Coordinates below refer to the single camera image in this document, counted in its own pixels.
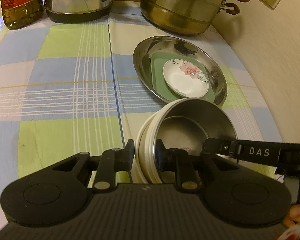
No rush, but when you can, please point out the cream plastic bowl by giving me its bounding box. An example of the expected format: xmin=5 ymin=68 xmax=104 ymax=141
xmin=137 ymin=98 xmax=191 ymax=184

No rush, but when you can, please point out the white ceramic bowl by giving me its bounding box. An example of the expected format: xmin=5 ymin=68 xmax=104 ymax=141
xmin=135 ymin=112 xmax=166 ymax=181

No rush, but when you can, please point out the small steel bowl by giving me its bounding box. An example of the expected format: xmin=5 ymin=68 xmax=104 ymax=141
xmin=142 ymin=98 xmax=237 ymax=183

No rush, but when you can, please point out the small floral saucer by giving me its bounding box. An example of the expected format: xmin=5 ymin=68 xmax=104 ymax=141
xmin=162 ymin=59 xmax=210 ymax=98

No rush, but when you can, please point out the large steel plate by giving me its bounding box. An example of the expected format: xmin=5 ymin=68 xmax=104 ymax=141
xmin=133 ymin=36 xmax=228 ymax=106

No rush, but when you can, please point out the green rectangular tray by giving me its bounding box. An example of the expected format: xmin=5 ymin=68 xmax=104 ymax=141
xmin=151 ymin=52 xmax=215 ymax=102

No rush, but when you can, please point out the person's right hand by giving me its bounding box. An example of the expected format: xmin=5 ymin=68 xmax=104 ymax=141
xmin=284 ymin=204 xmax=300 ymax=228

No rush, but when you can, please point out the plaid pastel tablecloth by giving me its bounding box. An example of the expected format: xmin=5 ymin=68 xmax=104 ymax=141
xmin=0 ymin=0 xmax=283 ymax=230

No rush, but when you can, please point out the stainless steel steamer pot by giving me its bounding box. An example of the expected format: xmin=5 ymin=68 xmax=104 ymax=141
xmin=140 ymin=0 xmax=250 ymax=36

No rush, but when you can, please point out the cooking oil bottle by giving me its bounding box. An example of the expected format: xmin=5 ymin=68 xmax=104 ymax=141
xmin=0 ymin=0 xmax=44 ymax=30

